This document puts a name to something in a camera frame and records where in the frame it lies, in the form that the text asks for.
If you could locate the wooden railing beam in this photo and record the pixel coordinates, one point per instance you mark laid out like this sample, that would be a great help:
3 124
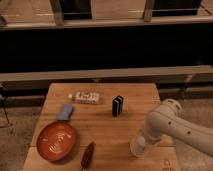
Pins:
110 23

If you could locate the small clear plastic bottle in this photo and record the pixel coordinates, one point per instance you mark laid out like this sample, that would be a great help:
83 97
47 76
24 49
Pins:
85 97

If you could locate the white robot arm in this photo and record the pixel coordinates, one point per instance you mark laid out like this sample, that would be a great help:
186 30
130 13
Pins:
164 120

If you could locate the red chili pepper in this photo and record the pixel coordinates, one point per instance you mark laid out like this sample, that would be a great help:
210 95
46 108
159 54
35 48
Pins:
87 155

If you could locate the blue sponge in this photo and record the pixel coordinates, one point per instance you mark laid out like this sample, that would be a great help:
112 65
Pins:
65 112

